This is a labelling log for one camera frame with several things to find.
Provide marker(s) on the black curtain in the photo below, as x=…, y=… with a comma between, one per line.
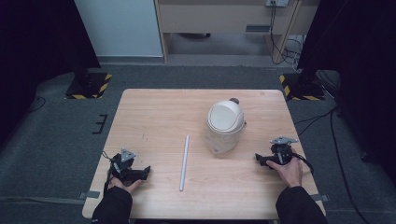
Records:
x=358, y=56
x=34, y=46

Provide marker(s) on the light wooden desk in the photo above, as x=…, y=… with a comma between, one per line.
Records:
x=218, y=15

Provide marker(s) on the striped black stand base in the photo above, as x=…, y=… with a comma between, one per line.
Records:
x=303, y=88
x=88, y=86

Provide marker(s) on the person's left hand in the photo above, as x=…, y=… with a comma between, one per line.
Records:
x=129, y=186

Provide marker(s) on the person's right hand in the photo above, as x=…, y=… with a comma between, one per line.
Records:
x=291, y=172

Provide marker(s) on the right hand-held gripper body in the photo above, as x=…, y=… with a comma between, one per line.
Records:
x=281, y=152

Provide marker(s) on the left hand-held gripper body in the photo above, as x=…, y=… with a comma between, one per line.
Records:
x=122, y=166

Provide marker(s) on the small dark round object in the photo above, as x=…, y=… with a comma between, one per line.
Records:
x=234, y=100

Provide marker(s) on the grey wall socket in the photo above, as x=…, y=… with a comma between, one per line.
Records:
x=278, y=2

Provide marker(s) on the white straw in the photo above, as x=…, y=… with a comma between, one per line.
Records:
x=184, y=163

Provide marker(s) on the white panel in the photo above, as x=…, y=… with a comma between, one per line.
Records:
x=120, y=28

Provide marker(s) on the grey tape tab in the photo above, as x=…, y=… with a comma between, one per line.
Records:
x=89, y=195
x=321, y=197

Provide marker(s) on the white swing-lid trash bin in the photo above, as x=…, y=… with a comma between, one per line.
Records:
x=224, y=126

